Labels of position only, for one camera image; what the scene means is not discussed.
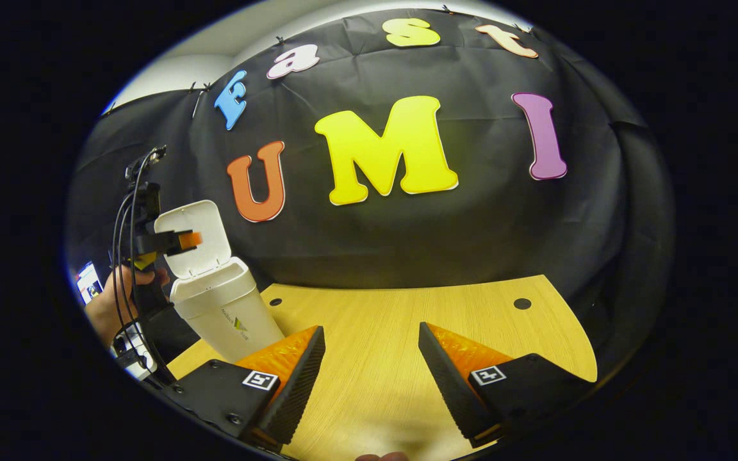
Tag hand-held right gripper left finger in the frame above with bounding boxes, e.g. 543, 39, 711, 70
163, 325, 326, 447

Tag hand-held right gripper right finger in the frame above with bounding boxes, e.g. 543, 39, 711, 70
418, 321, 594, 449

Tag white desktop garbage bin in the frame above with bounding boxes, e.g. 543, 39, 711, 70
154, 200, 286, 363

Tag wooden desktop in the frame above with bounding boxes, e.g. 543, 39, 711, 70
167, 275, 599, 461

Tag computer monitor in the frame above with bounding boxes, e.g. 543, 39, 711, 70
76, 261, 104, 305

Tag white side desk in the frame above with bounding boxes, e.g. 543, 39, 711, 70
111, 322, 156, 380

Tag black backdrop cloth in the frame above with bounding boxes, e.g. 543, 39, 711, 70
65, 8, 676, 385

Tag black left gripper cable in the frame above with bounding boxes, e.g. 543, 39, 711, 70
111, 146, 176, 386

